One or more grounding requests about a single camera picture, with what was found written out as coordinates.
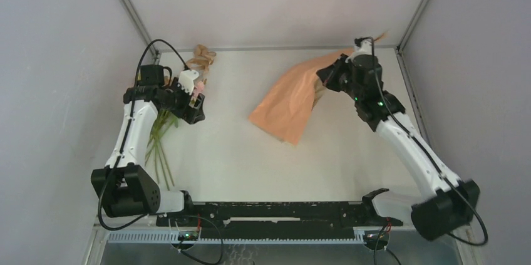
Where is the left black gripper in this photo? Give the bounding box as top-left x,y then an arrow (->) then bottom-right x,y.
161,78 -> 205,125

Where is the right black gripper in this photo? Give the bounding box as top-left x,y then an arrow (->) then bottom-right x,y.
316,54 -> 362,102

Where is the pink rose stem bunch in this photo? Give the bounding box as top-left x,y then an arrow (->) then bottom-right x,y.
145,81 -> 205,190

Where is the tan ribbon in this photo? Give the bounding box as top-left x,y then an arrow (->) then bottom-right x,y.
186,44 -> 217,84

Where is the beige wrapping paper sheet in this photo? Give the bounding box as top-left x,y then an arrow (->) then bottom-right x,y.
248,48 -> 354,145

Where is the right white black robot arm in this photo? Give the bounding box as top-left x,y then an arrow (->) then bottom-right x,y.
316,54 -> 480,241

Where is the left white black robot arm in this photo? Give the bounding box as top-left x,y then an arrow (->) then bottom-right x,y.
90,65 -> 205,226

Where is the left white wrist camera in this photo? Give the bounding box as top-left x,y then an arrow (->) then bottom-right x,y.
178,70 -> 200,95

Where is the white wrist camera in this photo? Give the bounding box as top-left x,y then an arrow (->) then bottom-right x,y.
344,36 -> 374,63
178,70 -> 200,95

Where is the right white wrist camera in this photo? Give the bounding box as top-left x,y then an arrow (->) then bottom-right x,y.
344,36 -> 374,63

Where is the white slotted cable duct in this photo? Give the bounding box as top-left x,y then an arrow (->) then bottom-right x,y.
106,229 -> 366,245

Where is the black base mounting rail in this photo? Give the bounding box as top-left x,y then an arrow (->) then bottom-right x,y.
155,201 -> 404,240

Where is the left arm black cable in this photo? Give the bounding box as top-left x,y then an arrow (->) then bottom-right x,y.
96,39 -> 192,232

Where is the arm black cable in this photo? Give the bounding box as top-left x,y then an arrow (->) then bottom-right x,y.
96,39 -> 192,232
354,36 -> 490,247

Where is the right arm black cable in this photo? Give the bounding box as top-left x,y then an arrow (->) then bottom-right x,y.
354,36 -> 490,247

